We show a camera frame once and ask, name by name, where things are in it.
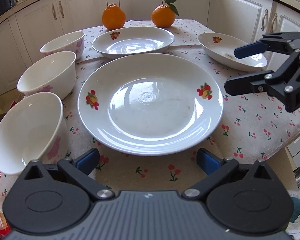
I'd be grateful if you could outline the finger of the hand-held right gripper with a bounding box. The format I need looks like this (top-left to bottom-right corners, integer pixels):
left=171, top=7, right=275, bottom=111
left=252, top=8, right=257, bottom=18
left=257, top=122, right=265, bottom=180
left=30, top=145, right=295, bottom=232
left=224, top=51, right=300, bottom=97
left=233, top=31, right=300, bottom=60

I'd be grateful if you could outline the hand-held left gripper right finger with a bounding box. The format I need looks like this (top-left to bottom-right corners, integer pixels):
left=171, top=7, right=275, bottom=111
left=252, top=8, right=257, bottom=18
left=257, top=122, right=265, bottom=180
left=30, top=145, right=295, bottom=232
left=182, top=148, right=282, bottom=202

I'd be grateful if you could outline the round orange with leaf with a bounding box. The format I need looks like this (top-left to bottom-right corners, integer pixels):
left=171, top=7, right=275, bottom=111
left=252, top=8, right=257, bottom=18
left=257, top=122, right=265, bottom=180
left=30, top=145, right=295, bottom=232
left=151, top=0, right=180, bottom=28

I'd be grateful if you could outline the teal cloth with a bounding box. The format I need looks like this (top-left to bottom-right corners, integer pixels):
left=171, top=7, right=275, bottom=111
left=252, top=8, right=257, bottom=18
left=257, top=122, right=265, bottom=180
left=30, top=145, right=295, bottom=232
left=289, top=197, right=300, bottom=223

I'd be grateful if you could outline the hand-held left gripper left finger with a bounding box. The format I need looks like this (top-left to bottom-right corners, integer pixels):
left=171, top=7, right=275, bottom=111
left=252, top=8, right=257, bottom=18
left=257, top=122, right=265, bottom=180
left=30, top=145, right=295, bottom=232
left=24, top=148, right=115, bottom=201

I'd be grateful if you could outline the pear-shaped orange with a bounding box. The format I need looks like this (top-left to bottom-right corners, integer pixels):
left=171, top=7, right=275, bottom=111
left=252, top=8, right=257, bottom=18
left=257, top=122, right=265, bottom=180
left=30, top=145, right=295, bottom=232
left=102, top=3, right=127, bottom=30

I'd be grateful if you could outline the white pink-flowered bowl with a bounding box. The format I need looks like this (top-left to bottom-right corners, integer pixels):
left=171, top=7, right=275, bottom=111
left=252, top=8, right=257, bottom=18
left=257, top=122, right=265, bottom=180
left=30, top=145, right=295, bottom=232
left=0, top=92, right=70, bottom=175
left=17, top=51, right=77, bottom=100
left=40, top=32, right=85, bottom=60

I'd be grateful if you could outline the large white fruit-print plate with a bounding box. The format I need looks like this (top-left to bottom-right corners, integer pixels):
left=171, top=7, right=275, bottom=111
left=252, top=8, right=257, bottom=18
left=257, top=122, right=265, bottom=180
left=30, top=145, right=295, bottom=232
left=77, top=53, right=224, bottom=156

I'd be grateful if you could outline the cherry-print tablecloth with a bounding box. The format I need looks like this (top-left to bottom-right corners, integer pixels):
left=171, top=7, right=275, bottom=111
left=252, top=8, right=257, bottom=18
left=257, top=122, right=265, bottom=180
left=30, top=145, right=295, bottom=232
left=0, top=19, right=300, bottom=205

